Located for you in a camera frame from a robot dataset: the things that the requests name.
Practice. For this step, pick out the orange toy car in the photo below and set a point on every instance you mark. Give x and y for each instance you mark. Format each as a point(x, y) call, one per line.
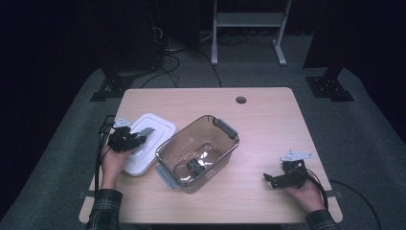
point(195, 166)

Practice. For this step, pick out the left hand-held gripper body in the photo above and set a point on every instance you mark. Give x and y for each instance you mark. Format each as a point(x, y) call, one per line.
point(123, 140)

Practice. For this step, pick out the black stand base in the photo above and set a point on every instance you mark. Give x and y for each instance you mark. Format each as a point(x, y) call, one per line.
point(330, 87)
point(111, 87)

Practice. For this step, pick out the grey floor tape strip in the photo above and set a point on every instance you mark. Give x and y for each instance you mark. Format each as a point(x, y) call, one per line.
point(86, 194)
point(335, 193)

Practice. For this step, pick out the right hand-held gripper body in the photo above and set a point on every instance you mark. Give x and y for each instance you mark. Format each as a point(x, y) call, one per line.
point(295, 174)

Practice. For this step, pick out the person's right hand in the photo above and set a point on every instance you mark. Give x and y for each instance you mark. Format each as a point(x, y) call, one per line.
point(308, 196)

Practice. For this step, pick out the white metal stand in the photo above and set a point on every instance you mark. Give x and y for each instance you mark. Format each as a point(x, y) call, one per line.
point(249, 19)

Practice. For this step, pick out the brown transparent storage box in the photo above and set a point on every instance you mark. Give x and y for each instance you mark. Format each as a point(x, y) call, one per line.
point(198, 143)

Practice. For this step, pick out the person's left hand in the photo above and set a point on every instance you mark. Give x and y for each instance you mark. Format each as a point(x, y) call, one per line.
point(111, 167)

